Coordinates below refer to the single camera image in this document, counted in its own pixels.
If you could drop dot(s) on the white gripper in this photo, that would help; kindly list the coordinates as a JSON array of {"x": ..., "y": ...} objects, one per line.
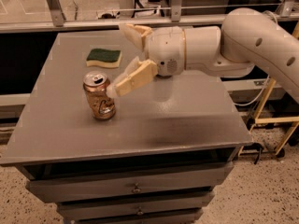
[{"x": 165, "y": 49}]

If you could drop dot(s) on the crushed orange soda can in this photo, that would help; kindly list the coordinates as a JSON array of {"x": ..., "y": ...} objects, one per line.
[{"x": 95, "y": 86}]

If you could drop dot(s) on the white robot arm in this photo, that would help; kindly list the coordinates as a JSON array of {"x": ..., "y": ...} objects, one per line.
[{"x": 246, "y": 39}]

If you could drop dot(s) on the green and yellow sponge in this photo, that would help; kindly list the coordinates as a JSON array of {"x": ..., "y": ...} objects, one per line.
[{"x": 105, "y": 58}]

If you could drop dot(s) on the grey drawer cabinet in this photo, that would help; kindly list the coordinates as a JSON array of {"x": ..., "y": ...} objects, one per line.
[{"x": 182, "y": 120}]

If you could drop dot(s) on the top grey drawer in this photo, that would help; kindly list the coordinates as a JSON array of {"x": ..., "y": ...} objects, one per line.
[{"x": 128, "y": 183}]

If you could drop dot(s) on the grey drawer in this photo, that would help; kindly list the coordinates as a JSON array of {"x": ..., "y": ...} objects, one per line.
[
  {"x": 128, "y": 183},
  {"x": 165, "y": 217},
  {"x": 136, "y": 206}
]

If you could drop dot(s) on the middle grey drawer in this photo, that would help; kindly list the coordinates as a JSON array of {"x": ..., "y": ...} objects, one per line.
[{"x": 136, "y": 206}]

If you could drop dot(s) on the bottom grey drawer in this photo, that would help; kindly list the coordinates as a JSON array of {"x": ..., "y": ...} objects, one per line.
[{"x": 165, "y": 217}]

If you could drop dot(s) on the yellow metal stand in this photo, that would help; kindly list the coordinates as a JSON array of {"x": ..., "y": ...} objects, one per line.
[{"x": 268, "y": 115}]

